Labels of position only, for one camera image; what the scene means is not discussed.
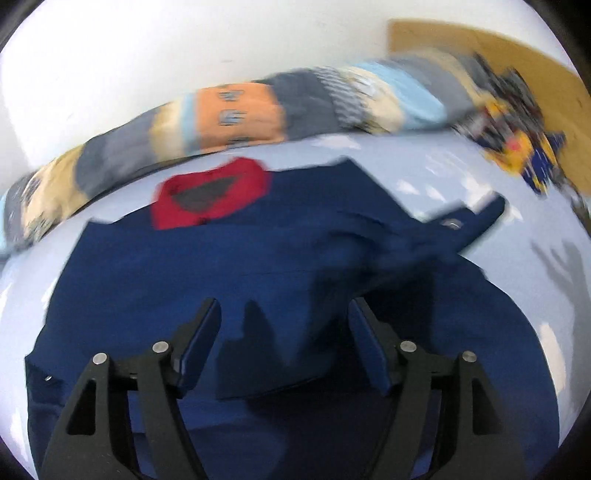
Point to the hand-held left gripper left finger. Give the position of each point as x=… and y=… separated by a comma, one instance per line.
x=199, y=347

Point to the brown wooden headboard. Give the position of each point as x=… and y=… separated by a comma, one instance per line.
x=485, y=50

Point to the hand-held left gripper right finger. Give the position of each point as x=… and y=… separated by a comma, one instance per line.
x=373, y=353

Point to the patchwork patterned rolled blanket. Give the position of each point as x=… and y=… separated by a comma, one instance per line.
x=258, y=120

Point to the light blue cloud-print bed sheet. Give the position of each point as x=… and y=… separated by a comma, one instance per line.
x=508, y=194

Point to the navy blue jacket red lining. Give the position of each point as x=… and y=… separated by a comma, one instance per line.
x=286, y=258

